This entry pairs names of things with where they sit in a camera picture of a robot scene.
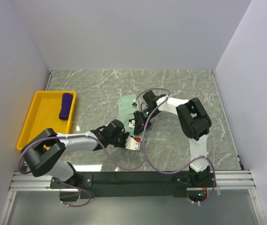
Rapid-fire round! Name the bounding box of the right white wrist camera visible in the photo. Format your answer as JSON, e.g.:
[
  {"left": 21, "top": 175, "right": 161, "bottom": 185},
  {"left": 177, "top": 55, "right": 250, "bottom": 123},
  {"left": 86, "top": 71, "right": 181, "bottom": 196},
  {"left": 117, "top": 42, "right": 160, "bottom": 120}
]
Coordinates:
[{"left": 132, "top": 98, "right": 147, "bottom": 112}]

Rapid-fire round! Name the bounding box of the yellow plastic tray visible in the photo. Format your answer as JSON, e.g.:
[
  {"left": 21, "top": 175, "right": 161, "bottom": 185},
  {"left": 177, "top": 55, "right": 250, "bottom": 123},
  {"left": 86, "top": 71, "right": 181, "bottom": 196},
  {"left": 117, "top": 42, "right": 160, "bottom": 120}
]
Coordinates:
[{"left": 16, "top": 90, "right": 76, "bottom": 150}]

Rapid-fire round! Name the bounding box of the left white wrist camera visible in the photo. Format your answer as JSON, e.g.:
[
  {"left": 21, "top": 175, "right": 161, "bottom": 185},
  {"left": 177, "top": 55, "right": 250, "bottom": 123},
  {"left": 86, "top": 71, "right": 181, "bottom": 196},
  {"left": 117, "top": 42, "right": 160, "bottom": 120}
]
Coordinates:
[{"left": 125, "top": 136, "right": 141, "bottom": 151}]

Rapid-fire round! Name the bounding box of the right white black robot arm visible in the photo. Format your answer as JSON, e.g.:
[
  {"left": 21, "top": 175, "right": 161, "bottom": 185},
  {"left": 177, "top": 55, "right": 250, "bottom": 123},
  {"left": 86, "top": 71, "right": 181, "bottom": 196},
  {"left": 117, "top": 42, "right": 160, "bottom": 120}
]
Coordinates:
[{"left": 133, "top": 90, "right": 214, "bottom": 187}]

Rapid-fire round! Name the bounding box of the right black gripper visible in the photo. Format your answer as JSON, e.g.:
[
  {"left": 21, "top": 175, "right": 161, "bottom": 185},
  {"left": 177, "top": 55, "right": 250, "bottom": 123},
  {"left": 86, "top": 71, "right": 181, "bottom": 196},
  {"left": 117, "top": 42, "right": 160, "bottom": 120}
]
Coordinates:
[{"left": 134, "top": 108, "right": 160, "bottom": 135}]

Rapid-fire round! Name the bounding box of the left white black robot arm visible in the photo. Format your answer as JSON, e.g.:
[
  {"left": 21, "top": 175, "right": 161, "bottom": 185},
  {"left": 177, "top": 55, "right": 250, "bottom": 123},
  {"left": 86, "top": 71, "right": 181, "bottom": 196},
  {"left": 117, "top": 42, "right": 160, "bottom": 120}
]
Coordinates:
[{"left": 17, "top": 120, "right": 137, "bottom": 188}]

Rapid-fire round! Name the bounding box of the green towel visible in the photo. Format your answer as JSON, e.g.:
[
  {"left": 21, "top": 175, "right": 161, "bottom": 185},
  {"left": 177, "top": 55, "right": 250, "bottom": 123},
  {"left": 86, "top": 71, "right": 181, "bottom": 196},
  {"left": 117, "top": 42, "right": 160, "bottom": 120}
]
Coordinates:
[{"left": 117, "top": 94, "right": 142, "bottom": 138}]

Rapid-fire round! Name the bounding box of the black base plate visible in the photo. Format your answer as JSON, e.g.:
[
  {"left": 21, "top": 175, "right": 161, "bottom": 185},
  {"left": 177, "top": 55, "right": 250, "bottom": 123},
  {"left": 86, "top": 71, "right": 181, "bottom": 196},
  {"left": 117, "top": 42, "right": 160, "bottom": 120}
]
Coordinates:
[{"left": 50, "top": 171, "right": 216, "bottom": 203}]

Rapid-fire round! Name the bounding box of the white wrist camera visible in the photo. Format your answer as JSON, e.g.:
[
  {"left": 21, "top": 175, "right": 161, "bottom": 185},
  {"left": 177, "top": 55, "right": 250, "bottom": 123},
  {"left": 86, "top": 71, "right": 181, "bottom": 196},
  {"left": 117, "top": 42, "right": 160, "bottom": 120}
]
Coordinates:
[
  {"left": 125, "top": 136, "right": 141, "bottom": 151},
  {"left": 132, "top": 98, "right": 147, "bottom": 112}
]

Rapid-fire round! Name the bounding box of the aluminium frame rail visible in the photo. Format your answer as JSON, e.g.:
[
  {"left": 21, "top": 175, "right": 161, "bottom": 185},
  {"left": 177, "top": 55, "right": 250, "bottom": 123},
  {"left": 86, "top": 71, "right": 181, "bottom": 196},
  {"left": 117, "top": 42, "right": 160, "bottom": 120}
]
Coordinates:
[{"left": 0, "top": 170, "right": 267, "bottom": 225}]

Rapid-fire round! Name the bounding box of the purple towel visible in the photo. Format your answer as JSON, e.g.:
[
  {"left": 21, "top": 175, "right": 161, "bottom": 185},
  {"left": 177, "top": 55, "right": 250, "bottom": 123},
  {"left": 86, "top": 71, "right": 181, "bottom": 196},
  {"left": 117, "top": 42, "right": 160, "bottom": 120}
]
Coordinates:
[{"left": 59, "top": 93, "right": 73, "bottom": 120}]

